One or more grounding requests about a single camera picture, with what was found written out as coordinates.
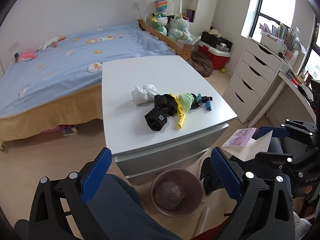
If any white pink paper packet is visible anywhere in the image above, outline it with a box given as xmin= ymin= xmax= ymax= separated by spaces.
xmin=222 ymin=128 xmax=272 ymax=161

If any yellow plastic clip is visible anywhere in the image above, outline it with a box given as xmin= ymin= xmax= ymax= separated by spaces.
xmin=169 ymin=93 xmax=185 ymax=129

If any green fluffy scrunchie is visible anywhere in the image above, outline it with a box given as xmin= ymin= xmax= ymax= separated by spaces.
xmin=178 ymin=93 xmax=196 ymax=111

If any black strap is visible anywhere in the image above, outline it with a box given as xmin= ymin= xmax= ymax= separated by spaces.
xmin=144 ymin=93 xmax=179 ymax=132

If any white cloth bundle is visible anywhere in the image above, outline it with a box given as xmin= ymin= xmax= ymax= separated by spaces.
xmin=131 ymin=84 xmax=159 ymax=105

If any blue binder clip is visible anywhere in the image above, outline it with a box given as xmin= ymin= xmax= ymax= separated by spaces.
xmin=195 ymin=94 xmax=213 ymax=111

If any pink round trash bin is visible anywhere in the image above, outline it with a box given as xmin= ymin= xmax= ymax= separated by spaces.
xmin=150 ymin=168 xmax=203 ymax=218

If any white drawer chest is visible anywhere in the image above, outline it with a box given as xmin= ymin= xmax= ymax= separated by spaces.
xmin=223 ymin=38 xmax=288 ymax=123

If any white cabinet table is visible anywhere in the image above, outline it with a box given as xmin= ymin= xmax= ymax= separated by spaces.
xmin=102 ymin=55 xmax=236 ymax=185

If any red cooler box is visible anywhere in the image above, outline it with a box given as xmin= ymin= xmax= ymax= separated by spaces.
xmin=198 ymin=41 xmax=231 ymax=70

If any brown bean bag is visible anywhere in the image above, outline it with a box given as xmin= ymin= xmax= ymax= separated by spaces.
xmin=190 ymin=52 xmax=213 ymax=77

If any blue blanket bed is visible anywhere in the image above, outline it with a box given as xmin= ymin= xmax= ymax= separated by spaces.
xmin=1 ymin=21 xmax=174 ymax=142

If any black storage bag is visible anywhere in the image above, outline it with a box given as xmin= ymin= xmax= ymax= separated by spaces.
xmin=201 ymin=31 xmax=233 ymax=52

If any teal unicorn plush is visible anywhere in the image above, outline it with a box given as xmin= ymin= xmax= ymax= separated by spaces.
xmin=167 ymin=14 xmax=193 ymax=42

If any pink plush toy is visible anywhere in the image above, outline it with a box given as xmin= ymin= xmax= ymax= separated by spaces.
xmin=17 ymin=50 xmax=37 ymax=62

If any white goose plush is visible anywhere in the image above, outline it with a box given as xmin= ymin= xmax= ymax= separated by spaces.
xmin=37 ymin=37 xmax=66 ymax=51

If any green dragon plush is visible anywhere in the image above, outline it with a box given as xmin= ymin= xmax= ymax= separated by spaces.
xmin=150 ymin=12 xmax=168 ymax=36

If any rainbow crochet bag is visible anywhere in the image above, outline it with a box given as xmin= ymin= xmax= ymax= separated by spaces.
xmin=155 ymin=0 xmax=168 ymax=12

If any white folding chair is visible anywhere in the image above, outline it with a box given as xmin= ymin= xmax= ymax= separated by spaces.
xmin=144 ymin=0 xmax=201 ymax=44

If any wooden bed frame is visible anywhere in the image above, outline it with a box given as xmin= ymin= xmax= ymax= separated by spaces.
xmin=137 ymin=20 xmax=194 ymax=63

